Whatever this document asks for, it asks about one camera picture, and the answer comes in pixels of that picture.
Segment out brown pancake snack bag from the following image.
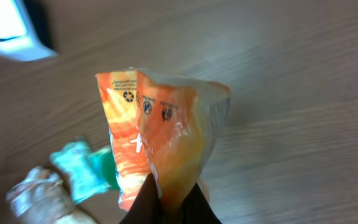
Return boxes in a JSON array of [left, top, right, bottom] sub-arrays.
[[6, 167, 96, 224]]

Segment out orange snack packet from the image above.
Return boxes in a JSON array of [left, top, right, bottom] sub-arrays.
[[96, 68, 231, 214]]

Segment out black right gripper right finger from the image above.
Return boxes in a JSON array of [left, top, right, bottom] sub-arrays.
[[182, 184, 221, 224]]

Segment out white barcode scanner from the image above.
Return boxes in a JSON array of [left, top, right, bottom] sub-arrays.
[[0, 0, 57, 62]]

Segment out teal tissue pack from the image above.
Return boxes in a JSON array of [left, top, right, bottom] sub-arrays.
[[50, 136, 109, 205]]

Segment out green lid jar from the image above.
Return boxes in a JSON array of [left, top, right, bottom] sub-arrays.
[[101, 149, 120, 190]]

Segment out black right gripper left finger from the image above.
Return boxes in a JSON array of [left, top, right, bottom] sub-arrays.
[[120, 173, 162, 224]]

